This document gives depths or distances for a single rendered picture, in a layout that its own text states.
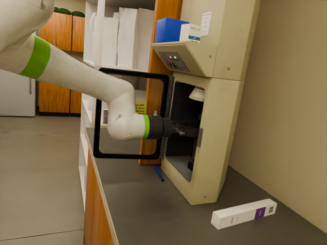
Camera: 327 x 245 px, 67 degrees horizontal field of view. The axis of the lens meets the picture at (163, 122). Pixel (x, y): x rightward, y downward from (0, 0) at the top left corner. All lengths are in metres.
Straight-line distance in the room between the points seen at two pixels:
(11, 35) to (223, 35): 0.58
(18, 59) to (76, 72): 0.16
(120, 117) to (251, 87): 0.73
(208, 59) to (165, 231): 0.55
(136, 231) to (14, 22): 0.61
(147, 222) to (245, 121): 0.76
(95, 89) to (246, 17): 0.54
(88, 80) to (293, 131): 0.82
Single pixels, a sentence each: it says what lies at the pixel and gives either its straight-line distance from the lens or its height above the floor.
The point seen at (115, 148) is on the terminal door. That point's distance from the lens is 1.13.
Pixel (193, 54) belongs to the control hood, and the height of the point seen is 1.47.
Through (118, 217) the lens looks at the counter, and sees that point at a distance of 0.86.
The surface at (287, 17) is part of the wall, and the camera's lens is 1.26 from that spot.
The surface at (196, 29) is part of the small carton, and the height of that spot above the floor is 1.56.
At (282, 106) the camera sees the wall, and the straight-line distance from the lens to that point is 1.18.
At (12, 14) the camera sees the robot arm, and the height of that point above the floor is 1.49.
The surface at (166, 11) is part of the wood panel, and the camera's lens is 1.16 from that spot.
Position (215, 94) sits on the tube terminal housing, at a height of 1.36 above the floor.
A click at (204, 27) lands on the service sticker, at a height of 1.57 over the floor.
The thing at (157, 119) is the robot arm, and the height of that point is 1.24.
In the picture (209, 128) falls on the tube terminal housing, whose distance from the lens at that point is 0.86.
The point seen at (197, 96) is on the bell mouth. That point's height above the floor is 1.33.
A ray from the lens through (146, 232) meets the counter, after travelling 0.81.
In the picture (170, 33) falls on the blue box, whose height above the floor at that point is 1.55.
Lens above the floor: 1.44
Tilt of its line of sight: 14 degrees down
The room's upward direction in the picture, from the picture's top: 7 degrees clockwise
